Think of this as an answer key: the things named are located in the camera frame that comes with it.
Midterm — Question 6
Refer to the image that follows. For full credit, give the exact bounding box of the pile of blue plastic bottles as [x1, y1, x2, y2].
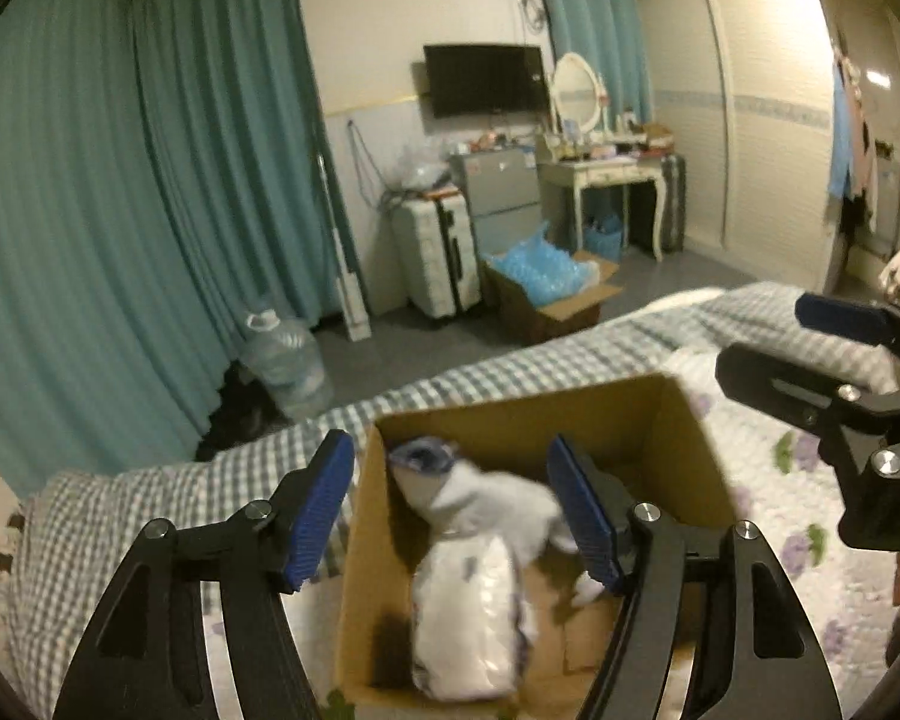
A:
[487, 222, 602, 308]

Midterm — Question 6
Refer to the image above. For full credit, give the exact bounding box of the brown cardboard box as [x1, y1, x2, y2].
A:
[334, 373, 742, 720]

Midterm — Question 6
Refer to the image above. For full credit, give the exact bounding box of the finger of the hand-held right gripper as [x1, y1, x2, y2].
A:
[716, 343, 900, 477]
[795, 292, 900, 391]

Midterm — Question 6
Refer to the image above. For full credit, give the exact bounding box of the white flat mop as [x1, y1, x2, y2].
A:
[311, 131, 373, 343]

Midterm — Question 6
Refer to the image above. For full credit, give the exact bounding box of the wide teal curtain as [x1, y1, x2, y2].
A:
[0, 0, 362, 500]

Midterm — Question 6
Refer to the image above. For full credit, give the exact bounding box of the grey checked blanket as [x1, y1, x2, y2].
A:
[0, 281, 900, 702]

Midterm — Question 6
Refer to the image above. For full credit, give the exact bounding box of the black bag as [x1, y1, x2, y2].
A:
[195, 360, 290, 464]

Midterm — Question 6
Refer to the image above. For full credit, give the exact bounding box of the white sliding-door wardrobe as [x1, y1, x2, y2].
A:
[634, 0, 847, 287]

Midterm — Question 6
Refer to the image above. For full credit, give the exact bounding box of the dark grey suitcase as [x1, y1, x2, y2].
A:
[656, 154, 688, 254]

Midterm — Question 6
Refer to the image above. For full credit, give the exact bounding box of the grey mini fridge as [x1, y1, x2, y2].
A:
[450, 148, 545, 262]

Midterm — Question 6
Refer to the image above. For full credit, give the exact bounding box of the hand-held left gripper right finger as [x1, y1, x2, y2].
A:
[547, 433, 845, 720]

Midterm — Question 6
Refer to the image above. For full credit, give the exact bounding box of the narrow teal curtain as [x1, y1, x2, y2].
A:
[529, 0, 653, 128]

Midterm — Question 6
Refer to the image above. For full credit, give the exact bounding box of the dangling wall cable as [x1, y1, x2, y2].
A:
[347, 118, 385, 209]

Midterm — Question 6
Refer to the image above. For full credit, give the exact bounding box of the large clear water jug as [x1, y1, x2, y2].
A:
[240, 310, 335, 421]

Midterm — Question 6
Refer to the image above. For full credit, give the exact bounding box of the clear plastic bag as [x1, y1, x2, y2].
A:
[396, 139, 455, 193]

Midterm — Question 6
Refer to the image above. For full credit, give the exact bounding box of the cardboard box with flaps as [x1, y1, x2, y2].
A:
[482, 249, 625, 347]

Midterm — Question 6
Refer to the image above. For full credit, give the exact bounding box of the white oval vanity mirror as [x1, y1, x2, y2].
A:
[549, 52, 610, 140]

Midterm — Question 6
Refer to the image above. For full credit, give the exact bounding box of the blue basket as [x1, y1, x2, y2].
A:
[582, 211, 626, 263]

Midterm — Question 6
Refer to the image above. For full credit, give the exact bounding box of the white hard-shell suitcase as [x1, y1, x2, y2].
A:
[390, 191, 487, 320]

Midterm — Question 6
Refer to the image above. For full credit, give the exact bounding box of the white vanity table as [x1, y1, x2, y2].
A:
[536, 135, 668, 263]

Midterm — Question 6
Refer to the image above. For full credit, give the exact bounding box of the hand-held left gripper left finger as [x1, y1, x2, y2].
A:
[52, 429, 357, 720]

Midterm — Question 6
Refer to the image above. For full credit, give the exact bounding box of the hanging pink garment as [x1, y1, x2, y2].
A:
[846, 64, 881, 200]

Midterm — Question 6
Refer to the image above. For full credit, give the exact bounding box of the white plastic-wrapped packet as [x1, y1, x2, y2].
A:
[409, 532, 537, 700]

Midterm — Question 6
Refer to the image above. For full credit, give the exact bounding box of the white floral bed sheet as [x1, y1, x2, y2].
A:
[664, 349, 900, 720]

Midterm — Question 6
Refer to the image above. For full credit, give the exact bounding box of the black wall television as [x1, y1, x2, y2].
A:
[424, 45, 548, 119]

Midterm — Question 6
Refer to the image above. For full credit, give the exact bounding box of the hanging blue garment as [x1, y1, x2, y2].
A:
[825, 60, 857, 202]

